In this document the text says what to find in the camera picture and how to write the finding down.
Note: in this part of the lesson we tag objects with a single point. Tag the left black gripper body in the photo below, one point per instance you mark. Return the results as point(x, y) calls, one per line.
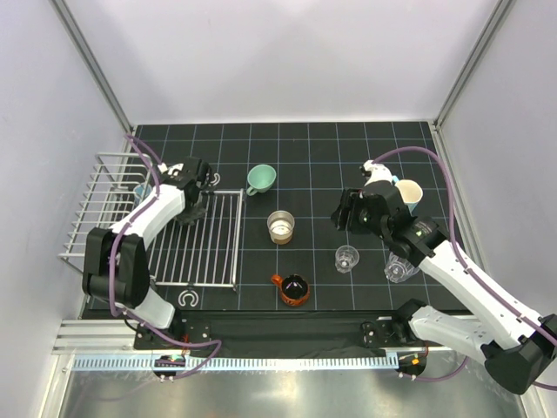
point(192, 204)

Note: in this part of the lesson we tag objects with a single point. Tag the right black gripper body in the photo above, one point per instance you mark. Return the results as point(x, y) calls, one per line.
point(362, 222)

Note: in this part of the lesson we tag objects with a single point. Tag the grey ceramic mug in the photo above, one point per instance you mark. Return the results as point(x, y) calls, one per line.
point(189, 216)

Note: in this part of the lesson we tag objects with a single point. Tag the blue ceramic mug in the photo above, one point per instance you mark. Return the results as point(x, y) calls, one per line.
point(140, 193)

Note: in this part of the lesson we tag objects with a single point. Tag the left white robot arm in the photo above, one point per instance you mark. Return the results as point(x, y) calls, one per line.
point(116, 269)

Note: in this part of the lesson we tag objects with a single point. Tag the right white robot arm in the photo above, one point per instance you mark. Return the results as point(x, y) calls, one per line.
point(514, 344)

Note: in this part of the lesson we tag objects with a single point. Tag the light blue tall mug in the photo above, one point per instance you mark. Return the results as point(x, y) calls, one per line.
point(410, 191)

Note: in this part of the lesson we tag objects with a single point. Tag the small clear glass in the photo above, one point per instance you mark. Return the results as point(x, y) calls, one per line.
point(346, 258)

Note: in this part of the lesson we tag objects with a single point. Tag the steel tumbler cup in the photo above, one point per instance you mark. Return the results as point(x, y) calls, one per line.
point(280, 225)

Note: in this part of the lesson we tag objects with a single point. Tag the mint green cup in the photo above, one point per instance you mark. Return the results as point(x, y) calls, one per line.
point(260, 179)

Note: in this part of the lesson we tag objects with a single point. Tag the large clear plastic cup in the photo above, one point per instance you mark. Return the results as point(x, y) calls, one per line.
point(398, 269)

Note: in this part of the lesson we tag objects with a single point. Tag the black grid mat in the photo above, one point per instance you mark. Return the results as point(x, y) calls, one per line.
point(314, 163)

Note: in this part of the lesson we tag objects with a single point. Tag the orange black ceramic cup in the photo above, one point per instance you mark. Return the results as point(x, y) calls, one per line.
point(293, 290)

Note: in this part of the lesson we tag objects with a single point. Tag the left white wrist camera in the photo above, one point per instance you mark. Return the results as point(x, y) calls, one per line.
point(170, 171)

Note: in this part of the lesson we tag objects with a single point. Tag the metal wire dish rack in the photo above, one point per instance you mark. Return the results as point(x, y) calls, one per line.
point(120, 194)

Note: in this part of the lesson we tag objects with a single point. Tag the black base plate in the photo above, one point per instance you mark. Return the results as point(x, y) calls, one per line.
point(293, 334)

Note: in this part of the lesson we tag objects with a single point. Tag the slotted cable duct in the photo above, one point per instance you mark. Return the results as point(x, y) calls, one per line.
point(161, 363)

